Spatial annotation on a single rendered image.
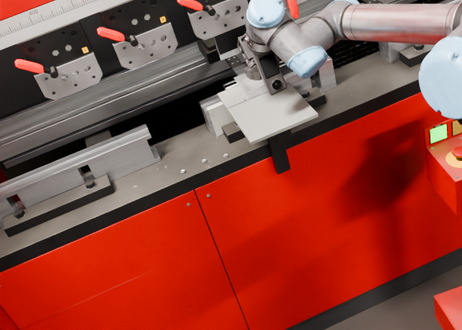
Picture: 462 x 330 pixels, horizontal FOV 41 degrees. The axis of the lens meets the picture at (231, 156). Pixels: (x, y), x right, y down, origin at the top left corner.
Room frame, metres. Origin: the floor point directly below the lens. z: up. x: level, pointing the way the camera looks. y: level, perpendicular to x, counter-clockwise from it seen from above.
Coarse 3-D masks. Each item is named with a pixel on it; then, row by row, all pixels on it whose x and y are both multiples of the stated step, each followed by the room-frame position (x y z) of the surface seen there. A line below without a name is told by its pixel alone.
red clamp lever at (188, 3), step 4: (180, 0) 1.37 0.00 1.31; (184, 0) 1.37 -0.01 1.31; (188, 0) 1.37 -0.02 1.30; (192, 0) 1.39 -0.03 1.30; (180, 4) 1.37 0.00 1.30; (184, 4) 1.37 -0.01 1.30; (188, 4) 1.37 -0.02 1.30; (192, 4) 1.37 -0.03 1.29; (196, 4) 1.37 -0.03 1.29; (200, 4) 1.38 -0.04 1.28; (192, 8) 1.37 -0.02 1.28; (196, 8) 1.37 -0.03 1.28; (200, 8) 1.37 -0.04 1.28; (204, 8) 1.38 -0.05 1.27; (208, 8) 1.38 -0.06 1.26; (212, 8) 1.38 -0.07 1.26; (208, 12) 1.37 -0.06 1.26; (212, 12) 1.37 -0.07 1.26
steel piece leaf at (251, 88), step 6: (246, 78) 1.46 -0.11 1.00; (240, 84) 1.44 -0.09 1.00; (246, 84) 1.43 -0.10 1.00; (252, 84) 1.42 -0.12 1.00; (258, 84) 1.41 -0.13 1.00; (246, 90) 1.40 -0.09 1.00; (252, 90) 1.36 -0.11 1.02; (258, 90) 1.36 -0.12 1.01; (264, 90) 1.36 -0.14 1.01; (252, 96) 1.36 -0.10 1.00
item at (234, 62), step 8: (200, 40) 1.73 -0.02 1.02; (208, 40) 1.69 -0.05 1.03; (200, 48) 1.71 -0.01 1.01; (208, 48) 1.64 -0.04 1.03; (216, 48) 1.64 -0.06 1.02; (208, 56) 1.63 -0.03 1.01; (216, 56) 1.63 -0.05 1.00; (232, 56) 1.60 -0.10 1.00; (232, 64) 1.55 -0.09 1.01; (240, 64) 1.54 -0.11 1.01; (240, 72) 1.50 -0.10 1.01
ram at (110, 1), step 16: (0, 0) 1.36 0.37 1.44; (16, 0) 1.36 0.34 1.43; (32, 0) 1.36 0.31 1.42; (48, 0) 1.37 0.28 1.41; (96, 0) 1.38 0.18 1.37; (112, 0) 1.39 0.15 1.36; (128, 0) 1.39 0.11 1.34; (0, 16) 1.35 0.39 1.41; (64, 16) 1.37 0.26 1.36; (80, 16) 1.38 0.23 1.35; (16, 32) 1.35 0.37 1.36; (32, 32) 1.36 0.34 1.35; (0, 48) 1.35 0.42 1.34
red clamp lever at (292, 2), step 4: (288, 0) 1.42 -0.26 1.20; (292, 0) 1.41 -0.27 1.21; (288, 4) 1.42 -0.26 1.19; (292, 4) 1.41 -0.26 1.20; (296, 4) 1.41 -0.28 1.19; (292, 8) 1.41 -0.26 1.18; (296, 8) 1.41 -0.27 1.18; (292, 12) 1.41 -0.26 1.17; (296, 12) 1.41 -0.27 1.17; (292, 16) 1.42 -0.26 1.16; (296, 16) 1.41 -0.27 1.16
